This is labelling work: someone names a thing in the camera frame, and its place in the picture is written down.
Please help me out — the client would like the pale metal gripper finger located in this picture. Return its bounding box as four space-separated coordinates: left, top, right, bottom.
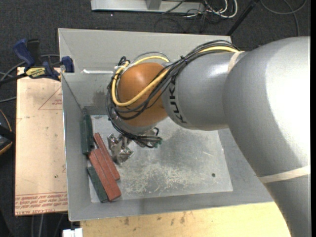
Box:
115 147 135 165
107 133 119 158

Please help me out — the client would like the red-brown flat block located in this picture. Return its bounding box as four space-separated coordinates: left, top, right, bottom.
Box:
88 150 122 203
93 132 121 181

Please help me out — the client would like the dark green flat block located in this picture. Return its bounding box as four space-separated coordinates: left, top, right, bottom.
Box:
79 112 95 156
86 166 110 203

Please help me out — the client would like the grey metal bin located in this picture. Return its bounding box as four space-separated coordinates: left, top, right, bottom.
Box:
58 28 274 222

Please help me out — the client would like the brown cardboard board, red print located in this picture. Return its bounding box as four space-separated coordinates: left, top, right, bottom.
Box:
14 67 69 217

